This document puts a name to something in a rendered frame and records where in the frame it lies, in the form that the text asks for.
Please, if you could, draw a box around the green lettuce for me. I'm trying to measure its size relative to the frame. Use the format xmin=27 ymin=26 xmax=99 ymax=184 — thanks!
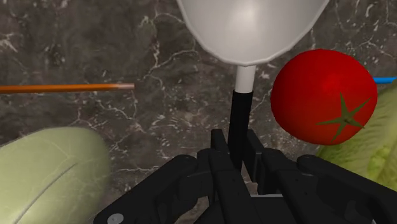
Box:
xmin=316 ymin=80 xmax=397 ymax=192

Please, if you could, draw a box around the pale green cabbage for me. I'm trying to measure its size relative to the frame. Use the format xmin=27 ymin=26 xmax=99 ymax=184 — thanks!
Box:
xmin=0 ymin=126 xmax=112 ymax=224

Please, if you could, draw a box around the red tomato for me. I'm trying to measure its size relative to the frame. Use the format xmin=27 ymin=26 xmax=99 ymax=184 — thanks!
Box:
xmin=270 ymin=48 xmax=379 ymax=146

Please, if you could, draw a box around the blue pen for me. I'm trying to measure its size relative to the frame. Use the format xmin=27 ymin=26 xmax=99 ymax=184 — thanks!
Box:
xmin=372 ymin=76 xmax=397 ymax=84

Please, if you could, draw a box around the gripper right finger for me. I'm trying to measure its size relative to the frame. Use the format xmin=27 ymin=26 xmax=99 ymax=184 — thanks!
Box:
xmin=242 ymin=129 xmax=397 ymax=224

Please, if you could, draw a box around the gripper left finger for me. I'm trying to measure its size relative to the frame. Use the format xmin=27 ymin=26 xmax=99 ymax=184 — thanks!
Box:
xmin=93 ymin=129 xmax=249 ymax=224

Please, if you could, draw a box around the white ladle with black handle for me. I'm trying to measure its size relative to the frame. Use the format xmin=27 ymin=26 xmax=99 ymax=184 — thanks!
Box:
xmin=176 ymin=0 xmax=330 ymax=172

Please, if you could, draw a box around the orange pencil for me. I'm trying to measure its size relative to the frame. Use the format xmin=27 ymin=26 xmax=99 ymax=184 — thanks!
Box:
xmin=0 ymin=82 xmax=136 ymax=95

